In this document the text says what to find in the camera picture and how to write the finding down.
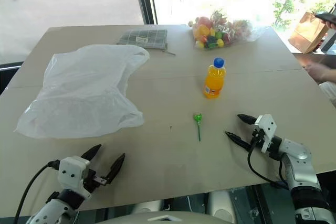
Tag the white rounded robot leg cover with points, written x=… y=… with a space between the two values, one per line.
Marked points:
x=221 y=205

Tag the clear bag of toy fruits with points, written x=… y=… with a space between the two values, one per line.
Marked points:
x=215 y=33

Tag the person's hand holding phone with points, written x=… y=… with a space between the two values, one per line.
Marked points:
x=333 y=25

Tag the white translucent plastic bag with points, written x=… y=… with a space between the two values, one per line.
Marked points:
x=81 y=90

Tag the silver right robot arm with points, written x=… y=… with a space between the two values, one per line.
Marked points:
x=302 y=172

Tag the green wrapped lollipop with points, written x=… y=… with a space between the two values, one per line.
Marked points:
x=198 y=119

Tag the orange juice bottle blue cap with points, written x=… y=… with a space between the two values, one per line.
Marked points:
x=214 y=81

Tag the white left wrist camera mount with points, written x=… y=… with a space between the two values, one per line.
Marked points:
x=71 y=172

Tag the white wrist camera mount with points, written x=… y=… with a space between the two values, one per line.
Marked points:
x=71 y=172
x=268 y=127

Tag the person's bare hand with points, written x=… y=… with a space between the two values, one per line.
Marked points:
x=323 y=72

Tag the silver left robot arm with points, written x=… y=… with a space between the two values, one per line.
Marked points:
x=51 y=209

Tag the brown paper bag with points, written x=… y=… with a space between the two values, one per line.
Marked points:
x=308 y=35

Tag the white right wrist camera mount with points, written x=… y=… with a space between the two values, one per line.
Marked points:
x=268 y=127

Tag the light grey robot torso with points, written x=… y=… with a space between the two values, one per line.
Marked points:
x=131 y=218

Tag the person's white clothing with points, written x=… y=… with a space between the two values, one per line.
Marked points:
x=329 y=93

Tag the grey checked fabric pouch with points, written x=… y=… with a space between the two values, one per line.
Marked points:
x=143 y=38

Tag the black smartphone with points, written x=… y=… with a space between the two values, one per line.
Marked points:
x=325 y=17

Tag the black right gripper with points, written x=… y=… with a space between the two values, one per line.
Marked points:
x=258 y=138

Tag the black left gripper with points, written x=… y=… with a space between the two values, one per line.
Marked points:
x=89 y=179

